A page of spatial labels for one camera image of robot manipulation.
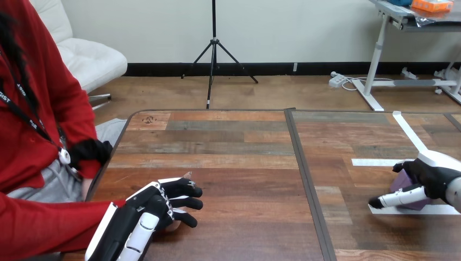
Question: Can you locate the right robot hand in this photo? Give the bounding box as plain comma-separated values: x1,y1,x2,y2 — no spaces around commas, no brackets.
367,149,461,214

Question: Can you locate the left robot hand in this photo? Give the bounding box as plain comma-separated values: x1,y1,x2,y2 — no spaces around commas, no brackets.
85,176,204,261

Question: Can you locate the person's hand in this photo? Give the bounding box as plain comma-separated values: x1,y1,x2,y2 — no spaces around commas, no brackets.
153,171,194,233

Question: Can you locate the purple block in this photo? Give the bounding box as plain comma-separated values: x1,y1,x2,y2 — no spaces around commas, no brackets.
390,169,434,212

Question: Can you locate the person's forearm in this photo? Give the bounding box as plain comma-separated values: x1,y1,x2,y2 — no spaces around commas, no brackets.
0,191,127,261

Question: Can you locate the person's body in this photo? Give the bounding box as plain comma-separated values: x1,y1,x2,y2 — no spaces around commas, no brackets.
0,0,127,203

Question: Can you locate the black tripod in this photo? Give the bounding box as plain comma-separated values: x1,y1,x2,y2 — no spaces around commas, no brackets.
180,0,259,110

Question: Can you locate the white desk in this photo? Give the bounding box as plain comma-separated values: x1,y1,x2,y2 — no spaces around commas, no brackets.
351,0,461,112

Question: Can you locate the white power strip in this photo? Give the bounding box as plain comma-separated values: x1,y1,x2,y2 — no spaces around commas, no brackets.
328,71,347,89

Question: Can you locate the white cushioned chair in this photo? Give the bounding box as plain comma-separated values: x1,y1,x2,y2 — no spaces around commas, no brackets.
30,0,128,110

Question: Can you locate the orange thing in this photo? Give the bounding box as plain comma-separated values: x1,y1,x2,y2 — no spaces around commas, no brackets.
411,0,454,13

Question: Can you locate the tangle of cables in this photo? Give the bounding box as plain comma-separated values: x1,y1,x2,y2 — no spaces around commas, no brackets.
340,74,396,92

